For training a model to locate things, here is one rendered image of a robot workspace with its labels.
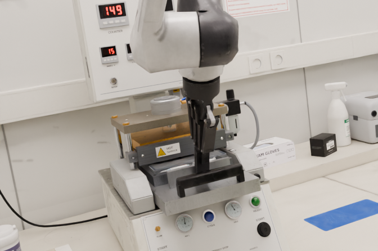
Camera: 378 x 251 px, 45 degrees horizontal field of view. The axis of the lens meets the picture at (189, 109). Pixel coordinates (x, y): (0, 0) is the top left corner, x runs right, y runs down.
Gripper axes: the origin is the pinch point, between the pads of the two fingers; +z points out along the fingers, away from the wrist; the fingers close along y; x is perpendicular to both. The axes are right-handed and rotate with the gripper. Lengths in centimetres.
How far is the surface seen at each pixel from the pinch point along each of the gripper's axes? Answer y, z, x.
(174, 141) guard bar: -12.0, 1.5, -2.3
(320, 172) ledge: -30, 38, 56
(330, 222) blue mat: 1.3, 28.5, 36.7
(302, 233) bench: 2.6, 28.1, 27.2
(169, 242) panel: 6.3, 14.9, -10.2
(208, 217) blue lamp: 4.9, 12.1, -0.4
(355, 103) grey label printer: -50, 26, 85
